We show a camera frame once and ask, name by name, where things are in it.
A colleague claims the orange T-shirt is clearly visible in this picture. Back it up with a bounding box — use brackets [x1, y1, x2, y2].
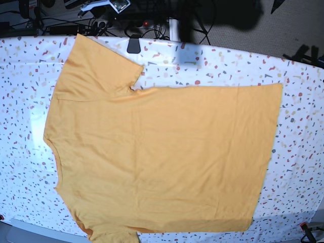
[44, 35, 282, 242]

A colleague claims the white vertical post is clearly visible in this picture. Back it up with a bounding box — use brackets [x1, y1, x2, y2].
[169, 19, 180, 42]

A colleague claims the terrazzo patterned tablecloth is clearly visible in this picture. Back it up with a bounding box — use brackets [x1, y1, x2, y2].
[1, 36, 323, 242]

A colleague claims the black table clamp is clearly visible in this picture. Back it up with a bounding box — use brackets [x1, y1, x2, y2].
[127, 34, 141, 54]

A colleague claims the black power strip red switch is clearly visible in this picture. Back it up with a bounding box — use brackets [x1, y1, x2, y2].
[91, 19, 153, 29]

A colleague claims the red clamp bottom right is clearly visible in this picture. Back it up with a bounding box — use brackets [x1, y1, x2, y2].
[300, 222, 316, 243]

